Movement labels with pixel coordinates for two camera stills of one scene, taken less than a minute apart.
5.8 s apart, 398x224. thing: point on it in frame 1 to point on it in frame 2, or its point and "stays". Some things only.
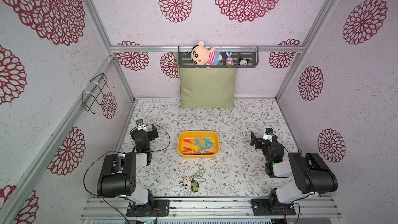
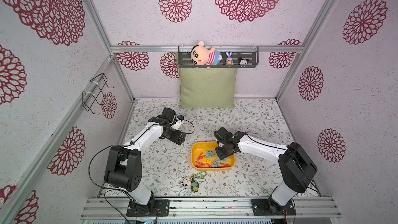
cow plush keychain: [186, 182] stays
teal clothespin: [207, 147] to [209, 155]
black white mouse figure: [242, 61] stays
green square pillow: [203, 88] stays
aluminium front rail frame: [307, 208] stays
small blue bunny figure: [229, 60] stays
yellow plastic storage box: [198, 144] to [204, 147]
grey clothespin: [199, 152] to [215, 164]
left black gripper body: [151, 135] to [173, 136]
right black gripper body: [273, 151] to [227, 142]
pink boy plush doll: [201, 55] stays
